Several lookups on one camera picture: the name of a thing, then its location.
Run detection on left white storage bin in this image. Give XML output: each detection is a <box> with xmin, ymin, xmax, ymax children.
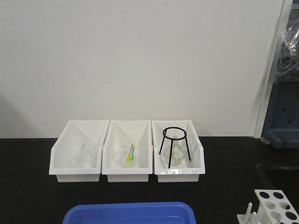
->
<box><xmin>49</xmin><ymin>120</ymin><xmax>110</xmax><ymax>183</ymax></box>

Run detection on black lab sink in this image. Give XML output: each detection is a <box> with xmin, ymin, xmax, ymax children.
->
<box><xmin>255</xmin><ymin>164</ymin><xmax>299</xmax><ymax>200</ymax></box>

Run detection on plastic bag of pegs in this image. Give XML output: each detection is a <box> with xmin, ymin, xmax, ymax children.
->
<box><xmin>274</xmin><ymin>10</ymin><xmax>299</xmax><ymax>83</ymax></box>

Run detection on middle white storage bin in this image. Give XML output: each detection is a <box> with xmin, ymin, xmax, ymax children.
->
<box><xmin>102</xmin><ymin>120</ymin><xmax>153</xmax><ymax>182</ymax></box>

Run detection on grey pegboard drying rack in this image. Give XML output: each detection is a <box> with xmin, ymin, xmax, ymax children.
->
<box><xmin>261</xmin><ymin>0</ymin><xmax>299</xmax><ymax>149</ymax></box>

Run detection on right white storage bin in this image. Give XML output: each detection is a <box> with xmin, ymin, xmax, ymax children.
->
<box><xmin>151</xmin><ymin>120</ymin><xmax>205</xmax><ymax>183</ymax></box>

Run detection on white test tube rack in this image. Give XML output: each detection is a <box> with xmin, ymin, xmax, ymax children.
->
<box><xmin>236</xmin><ymin>189</ymin><xmax>299</xmax><ymax>224</ymax></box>

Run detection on white storage bin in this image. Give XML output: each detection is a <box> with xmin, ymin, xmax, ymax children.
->
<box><xmin>49</xmin><ymin>120</ymin><xmax>110</xmax><ymax>183</ymax></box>
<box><xmin>151</xmin><ymin>120</ymin><xmax>205</xmax><ymax>183</ymax></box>
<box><xmin>102</xmin><ymin>120</ymin><xmax>153</xmax><ymax>182</ymax></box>

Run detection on black metal tripod stand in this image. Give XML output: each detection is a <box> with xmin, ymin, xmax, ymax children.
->
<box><xmin>159</xmin><ymin>126</ymin><xmax>191</xmax><ymax>168</ymax></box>

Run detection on blue plastic tray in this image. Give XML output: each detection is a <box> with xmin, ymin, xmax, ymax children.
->
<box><xmin>63</xmin><ymin>202</ymin><xmax>196</xmax><ymax>224</ymax></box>

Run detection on glass beakers in left bin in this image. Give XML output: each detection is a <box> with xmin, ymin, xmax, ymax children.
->
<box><xmin>66</xmin><ymin>142</ymin><xmax>97</xmax><ymax>168</ymax></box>

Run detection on glass flask under tripod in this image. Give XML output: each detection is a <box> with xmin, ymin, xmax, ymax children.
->
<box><xmin>161</xmin><ymin>139</ymin><xmax>185</xmax><ymax>168</ymax></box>

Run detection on yellow green plastic spoons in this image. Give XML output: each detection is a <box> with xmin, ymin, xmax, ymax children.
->
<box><xmin>126</xmin><ymin>144</ymin><xmax>135</xmax><ymax>161</ymax></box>

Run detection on glass beaker in middle bin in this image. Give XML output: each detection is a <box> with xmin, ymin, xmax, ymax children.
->
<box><xmin>120</xmin><ymin>135</ymin><xmax>141</xmax><ymax>168</ymax></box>

